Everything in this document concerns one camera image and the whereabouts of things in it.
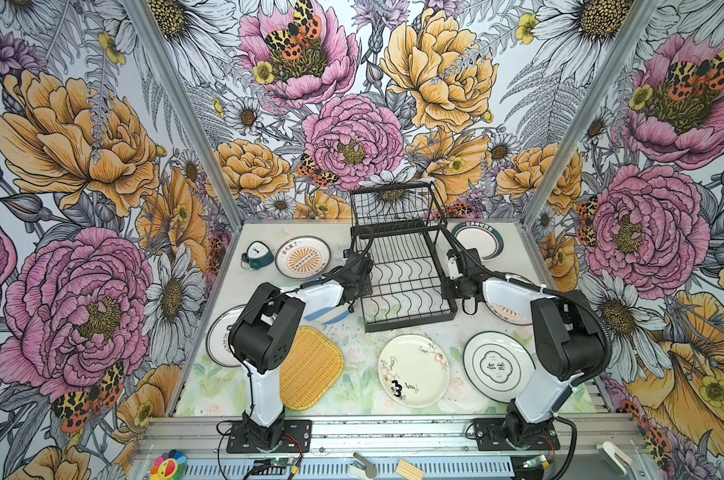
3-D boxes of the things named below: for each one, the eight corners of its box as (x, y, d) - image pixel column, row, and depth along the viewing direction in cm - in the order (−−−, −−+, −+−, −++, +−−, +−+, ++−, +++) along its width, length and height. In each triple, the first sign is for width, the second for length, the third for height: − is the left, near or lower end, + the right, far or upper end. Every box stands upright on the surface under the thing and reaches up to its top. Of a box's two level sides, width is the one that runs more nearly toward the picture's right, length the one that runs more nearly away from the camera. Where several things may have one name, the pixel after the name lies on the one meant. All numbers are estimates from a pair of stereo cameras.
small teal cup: (243, 269, 108) (239, 262, 105) (250, 247, 115) (247, 240, 112) (270, 269, 108) (267, 262, 105) (276, 247, 115) (273, 240, 112)
